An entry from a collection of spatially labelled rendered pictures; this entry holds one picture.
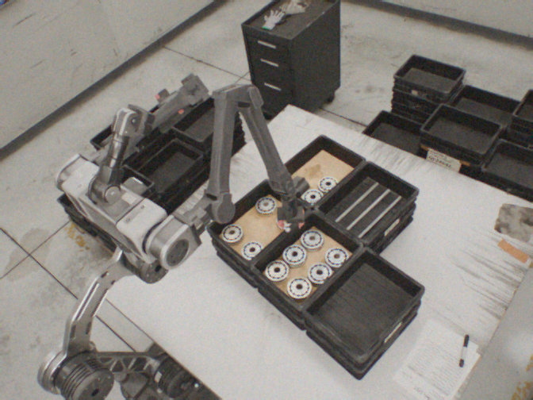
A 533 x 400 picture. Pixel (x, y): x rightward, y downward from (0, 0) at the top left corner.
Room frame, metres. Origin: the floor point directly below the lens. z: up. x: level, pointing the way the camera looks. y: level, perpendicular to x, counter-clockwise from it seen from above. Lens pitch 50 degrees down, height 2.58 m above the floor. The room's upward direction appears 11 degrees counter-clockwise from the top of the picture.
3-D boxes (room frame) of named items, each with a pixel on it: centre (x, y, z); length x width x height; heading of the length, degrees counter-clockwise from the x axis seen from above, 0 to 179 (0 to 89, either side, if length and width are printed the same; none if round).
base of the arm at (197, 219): (0.92, 0.23, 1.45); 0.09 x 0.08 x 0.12; 42
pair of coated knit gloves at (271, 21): (3.07, -0.32, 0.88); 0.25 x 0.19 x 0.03; 132
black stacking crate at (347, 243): (1.04, -0.13, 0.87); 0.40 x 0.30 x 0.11; 125
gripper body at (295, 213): (1.11, -0.09, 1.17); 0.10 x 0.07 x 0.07; 80
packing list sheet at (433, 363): (0.57, -0.54, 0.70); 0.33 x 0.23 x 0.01; 132
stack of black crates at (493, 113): (2.19, -1.55, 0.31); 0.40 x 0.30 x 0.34; 42
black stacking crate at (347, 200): (1.27, -0.46, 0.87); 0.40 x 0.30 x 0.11; 125
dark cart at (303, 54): (3.09, -0.46, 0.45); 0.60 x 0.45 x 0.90; 132
